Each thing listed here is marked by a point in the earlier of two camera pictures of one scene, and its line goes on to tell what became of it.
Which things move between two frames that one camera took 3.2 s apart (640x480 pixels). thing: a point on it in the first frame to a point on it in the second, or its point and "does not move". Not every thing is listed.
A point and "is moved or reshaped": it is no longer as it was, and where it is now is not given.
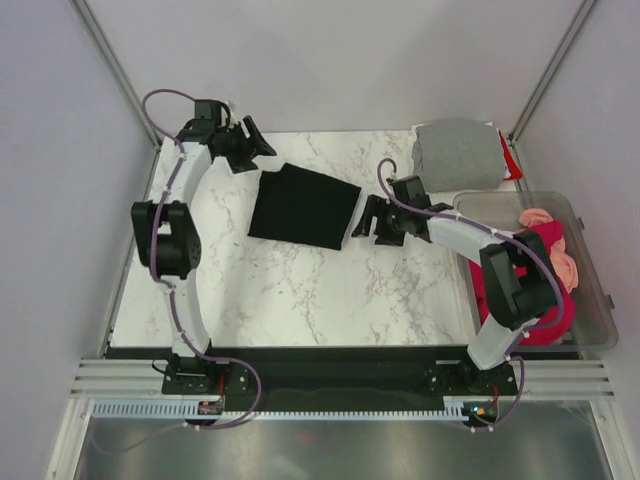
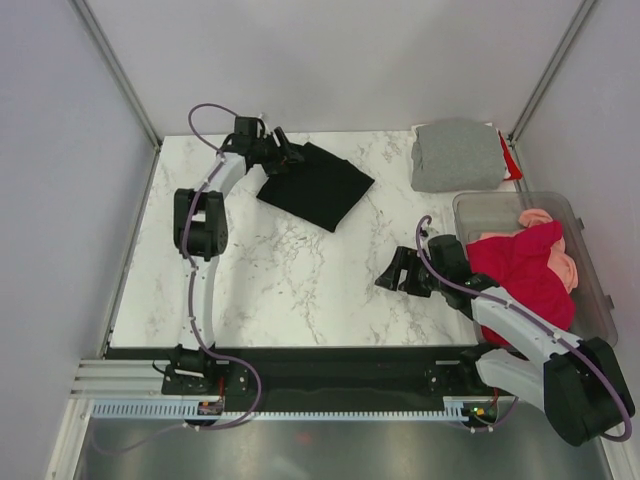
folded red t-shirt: [514, 171] does not move
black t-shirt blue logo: [296, 205] is moved or reshaped
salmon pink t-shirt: [562, 263] does not move
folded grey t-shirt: [459, 156] does not move
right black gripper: [376, 206] to [404, 258]
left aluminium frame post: [106, 52] does not move
